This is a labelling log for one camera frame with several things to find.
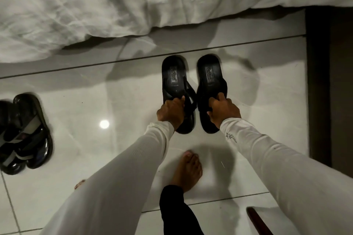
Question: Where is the dark brown wooden furniture leg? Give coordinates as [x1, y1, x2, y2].
[246, 206, 274, 235]

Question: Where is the dark wooden bed frame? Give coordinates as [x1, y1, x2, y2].
[305, 6, 353, 171]

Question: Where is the person's right hand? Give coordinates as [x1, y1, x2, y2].
[207, 92, 242, 130]

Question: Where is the black flip-flop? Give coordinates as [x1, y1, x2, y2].
[196, 54, 228, 134]
[161, 55, 197, 134]

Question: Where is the white crumpled bed sheet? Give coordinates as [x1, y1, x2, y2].
[0, 0, 353, 63]

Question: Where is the glossy black strapped sandal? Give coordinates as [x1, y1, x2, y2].
[0, 100, 28, 175]
[12, 94, 54, 169]

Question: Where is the person's black trouser leg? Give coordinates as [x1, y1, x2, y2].
[159, 185, 205, 235]

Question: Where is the person's right forearm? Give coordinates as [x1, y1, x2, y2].
[220, 117, 353, 235]

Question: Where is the person's left hand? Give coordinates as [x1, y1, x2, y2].
[157, 96, 186, 131]

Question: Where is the person's right foot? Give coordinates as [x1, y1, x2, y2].
[169, 150, 203, 193]

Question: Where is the person's left forearm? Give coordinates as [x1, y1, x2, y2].
[40, 121, 175, 235]

